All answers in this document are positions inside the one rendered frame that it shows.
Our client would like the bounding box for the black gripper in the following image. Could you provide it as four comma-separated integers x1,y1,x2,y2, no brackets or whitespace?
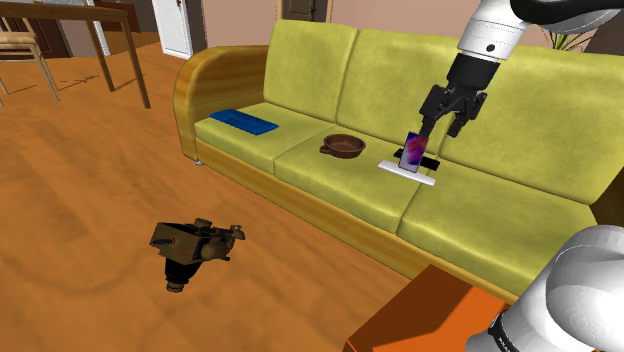
418,51,501,141

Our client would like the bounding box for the phone with colourful screen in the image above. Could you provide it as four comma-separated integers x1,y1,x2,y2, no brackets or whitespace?
398,131,430,174

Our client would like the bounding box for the black flat remote control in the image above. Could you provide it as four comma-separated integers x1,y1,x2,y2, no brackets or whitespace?
393,148,441,172

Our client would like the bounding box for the white flat bar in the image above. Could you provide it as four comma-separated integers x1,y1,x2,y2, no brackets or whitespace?
377,158,437,187

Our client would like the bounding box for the green potted plant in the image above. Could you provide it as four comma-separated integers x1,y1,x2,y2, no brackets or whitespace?
543,28,599,53

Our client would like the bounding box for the orange robot stand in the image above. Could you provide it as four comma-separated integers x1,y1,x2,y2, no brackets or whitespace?
342,263,519,352

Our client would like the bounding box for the blue flat tablet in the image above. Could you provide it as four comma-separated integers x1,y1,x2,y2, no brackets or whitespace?
209,108,281,136

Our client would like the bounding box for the white door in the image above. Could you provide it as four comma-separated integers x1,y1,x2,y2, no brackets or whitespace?
150,0,195,61

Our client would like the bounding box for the wooden table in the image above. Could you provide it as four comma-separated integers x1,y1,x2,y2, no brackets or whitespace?
0,0,152,110

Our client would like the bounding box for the pale wooden chair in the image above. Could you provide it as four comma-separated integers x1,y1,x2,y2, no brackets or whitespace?
0,16,62,106

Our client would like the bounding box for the brown bowl with handle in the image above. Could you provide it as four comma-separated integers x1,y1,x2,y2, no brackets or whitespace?
319,133,367,161

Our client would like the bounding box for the yellow-green sofa with wooden frame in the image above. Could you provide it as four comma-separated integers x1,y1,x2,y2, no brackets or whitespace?
172,18,624,306

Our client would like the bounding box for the dark door with wooden frame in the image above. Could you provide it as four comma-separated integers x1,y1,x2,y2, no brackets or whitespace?
276,0,335,24

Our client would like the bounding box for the old brown camera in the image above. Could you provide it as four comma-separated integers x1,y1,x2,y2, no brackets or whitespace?
148,217,246,294

